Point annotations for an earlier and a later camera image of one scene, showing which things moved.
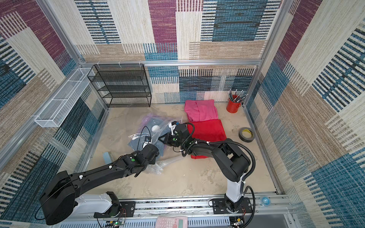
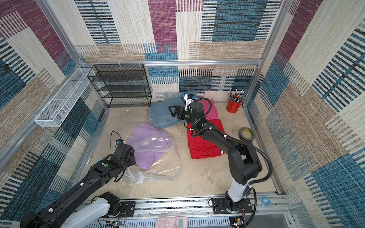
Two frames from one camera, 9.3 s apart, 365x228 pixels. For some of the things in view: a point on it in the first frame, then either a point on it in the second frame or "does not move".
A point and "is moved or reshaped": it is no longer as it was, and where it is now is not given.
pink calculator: x=171 y=222 does not move
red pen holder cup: x=232 y=107 does not move
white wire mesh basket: x=52 y=116 does not move
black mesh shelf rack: x=122 y=85 does not move
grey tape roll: x=246 y=140 does not move
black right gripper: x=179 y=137 → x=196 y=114
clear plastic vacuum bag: x=151 y=128 is moved or reshaped
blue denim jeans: x=150 y=135 → x=160 y=115
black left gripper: x=154 y=161 → x=133 y=159
